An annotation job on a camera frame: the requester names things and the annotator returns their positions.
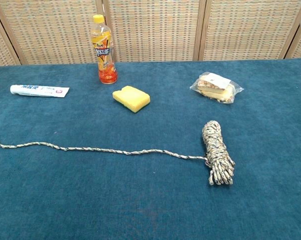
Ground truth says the orange iced tea bottle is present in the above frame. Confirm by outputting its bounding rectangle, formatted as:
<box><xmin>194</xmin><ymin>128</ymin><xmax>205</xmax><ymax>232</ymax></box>
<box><xmin>90</xmin><ymin>14</ymin><xmax>119</xmax><ymax>85</ymax></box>

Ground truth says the blue table cloth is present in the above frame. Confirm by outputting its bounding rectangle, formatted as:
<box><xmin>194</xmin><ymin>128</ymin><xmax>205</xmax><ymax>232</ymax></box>
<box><xmin>0</xmin><ymin>57</ymin><xmax>301</xmax><ymax>240</ymax></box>

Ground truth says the white toothpaste tube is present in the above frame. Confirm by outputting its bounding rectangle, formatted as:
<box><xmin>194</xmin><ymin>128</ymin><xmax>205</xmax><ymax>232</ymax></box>
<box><xmin>9</xmin><ymin>84</ymin><xmax>70</xmax><ymax>99</ymax></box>

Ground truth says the speckled white braided rope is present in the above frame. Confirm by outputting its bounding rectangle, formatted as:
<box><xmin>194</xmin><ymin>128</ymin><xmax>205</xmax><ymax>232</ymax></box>
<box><xmin>0</xmin><ymin>120</ymin><xmax>236</xmax><ymax>187</ymax></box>

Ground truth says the bagged sliced bread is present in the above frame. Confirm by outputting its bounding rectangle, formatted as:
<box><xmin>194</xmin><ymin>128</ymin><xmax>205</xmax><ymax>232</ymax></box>
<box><xmin>189</xmin><ymin>71</ymin><xmax>245</xmax><ymax>105</ymax></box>

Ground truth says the yellow sponge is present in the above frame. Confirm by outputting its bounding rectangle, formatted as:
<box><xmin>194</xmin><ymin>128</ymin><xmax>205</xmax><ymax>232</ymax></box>
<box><xmin>112</xmin><ymin>85</ymin><xmax>151</xmax><ymax>114</ymax></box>

